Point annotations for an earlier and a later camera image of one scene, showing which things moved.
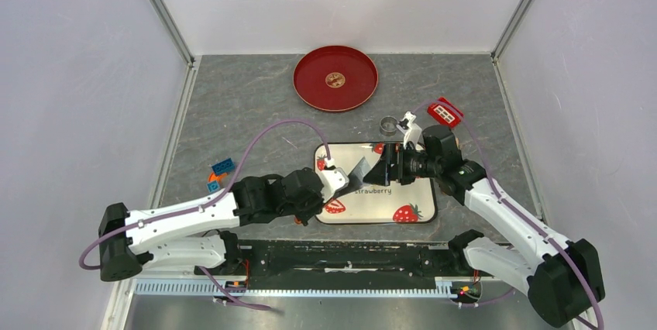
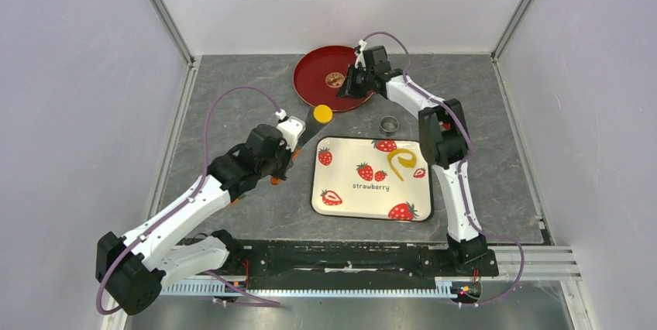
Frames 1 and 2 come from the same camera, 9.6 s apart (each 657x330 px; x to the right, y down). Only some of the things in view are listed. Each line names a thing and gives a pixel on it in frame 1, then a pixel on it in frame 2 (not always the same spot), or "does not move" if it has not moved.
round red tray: [336, 77] does not move
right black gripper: [383, 173] -> [349, 89]
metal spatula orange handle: [356, 177] -> [313, 126]
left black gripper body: [306, 211] -> [279, 164]
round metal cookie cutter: [388, 125] does not move
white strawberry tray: [374, 204] does not move
